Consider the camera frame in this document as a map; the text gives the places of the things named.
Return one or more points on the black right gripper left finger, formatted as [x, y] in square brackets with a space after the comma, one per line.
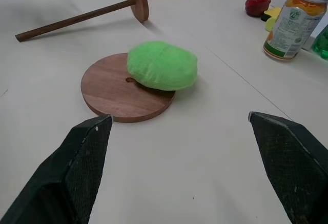
[77, 172]

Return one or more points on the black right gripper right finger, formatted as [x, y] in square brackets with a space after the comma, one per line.
[289, 162]

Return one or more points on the round wooden disc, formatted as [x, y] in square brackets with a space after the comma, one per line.
[115, 98]

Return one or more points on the green plush toy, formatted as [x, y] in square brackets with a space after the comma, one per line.
[162, 65]

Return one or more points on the wooden rod with disc base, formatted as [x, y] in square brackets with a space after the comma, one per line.
[102, 11]

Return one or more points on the green plastic bottle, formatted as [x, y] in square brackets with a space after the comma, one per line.
[320, 43]

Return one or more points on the orange juice drink can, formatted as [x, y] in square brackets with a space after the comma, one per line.
[294, 26]

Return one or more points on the yellow toy piece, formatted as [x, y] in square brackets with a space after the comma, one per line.
[270, 16]

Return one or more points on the dark red toy fruit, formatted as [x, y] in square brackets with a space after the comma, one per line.
[257, 4]

